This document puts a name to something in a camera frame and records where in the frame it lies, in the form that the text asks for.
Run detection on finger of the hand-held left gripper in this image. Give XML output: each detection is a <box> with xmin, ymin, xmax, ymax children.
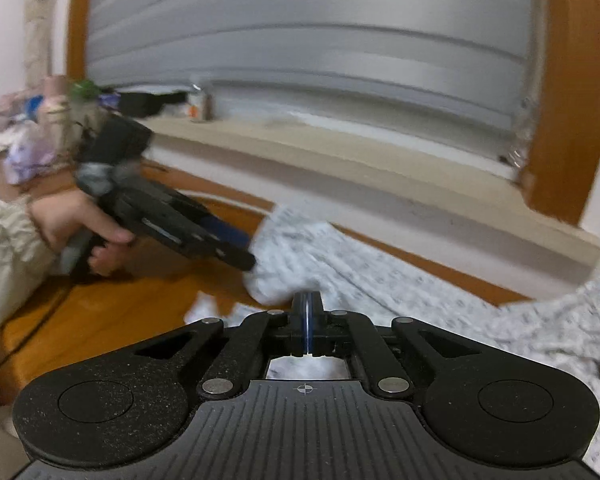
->
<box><xmin>204</xmin><ymin>215</ymin><xmax>254</xmax><ymax>251</ymax></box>
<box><xmin>194</xmin><ymin>239</ymin><xmax>258</xmax><ymax>272</ymax></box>

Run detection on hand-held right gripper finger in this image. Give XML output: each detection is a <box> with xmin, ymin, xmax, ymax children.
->
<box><xmin>308</xmin><ymin>290</ymin><xmax>483</xmax><ymax>402</ymax></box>
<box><xmin>132</xmin><ymin>290</ymin><xmax>309</xmax><ymax>402</ymax></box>

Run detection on white checker-print shirt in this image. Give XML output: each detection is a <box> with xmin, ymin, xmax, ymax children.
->
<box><xmin>184</xmin><ymin>205</ymin><xmax>600</xmax><ymax>480</ymax></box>

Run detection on person's left hand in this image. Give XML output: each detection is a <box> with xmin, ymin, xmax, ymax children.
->
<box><xmin>30</xmin><ymin>191</ymin><xmax>137</xmax><ymax>277</ymax></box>

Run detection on black box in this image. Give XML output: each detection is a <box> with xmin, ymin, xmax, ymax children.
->
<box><xmin>114</xmin><ymin>90</ymin><xmax>189</xmax><ymax>118</ymax></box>

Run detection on jar with orange label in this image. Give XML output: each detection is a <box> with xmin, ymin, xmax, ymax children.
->
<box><xmin>187</xmin><ymin>84</ymin><xmax>214</xmax><ymax>122</ymax></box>

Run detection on pile of crumpled bags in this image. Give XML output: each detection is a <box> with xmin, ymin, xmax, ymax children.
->
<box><xmin>0</xmin><ymin>91</ymin><xmax>78</xmax><ymax>187</ymax></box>

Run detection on pink bottle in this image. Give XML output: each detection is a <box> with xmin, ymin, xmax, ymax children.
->
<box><xmin>41</xmin><ymin>75</ymin><xmax>72</xmax><ymax>147</ymax></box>

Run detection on beige window sill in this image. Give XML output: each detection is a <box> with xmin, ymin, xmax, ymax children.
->
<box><xmin>139</xmin><ymin>116</ymin><xmax>600</xmax><ymax>287</ymax></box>

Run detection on lace curtain strip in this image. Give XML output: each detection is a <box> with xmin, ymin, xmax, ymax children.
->
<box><xmin>22</xmin><ymin>0</ymin><xmax>64</xmax><ymax>86</ymax></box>

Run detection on grey window blind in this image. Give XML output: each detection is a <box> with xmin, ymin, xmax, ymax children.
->
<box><xmin>84</xmin><ymin>0</ymin><xmax>542</xmax><ymax>134</ymax></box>

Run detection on black cable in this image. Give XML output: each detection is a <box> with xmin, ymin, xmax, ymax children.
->
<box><xmin>0</xmin><ymin>277</ymin><xmax>76</xmax><ymax>368</ymax></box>

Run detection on clear blind cord pull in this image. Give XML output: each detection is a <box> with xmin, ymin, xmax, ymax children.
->
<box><xmin>500</xmin><ymin>94</ymin><xmax>537</xmax><ymax>170</ymax></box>

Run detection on wooden window frame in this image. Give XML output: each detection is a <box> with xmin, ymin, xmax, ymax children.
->
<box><xmin>66</xmin><ymin>0</ymin><xmax>600</xmax><ymax>227</ymax></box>

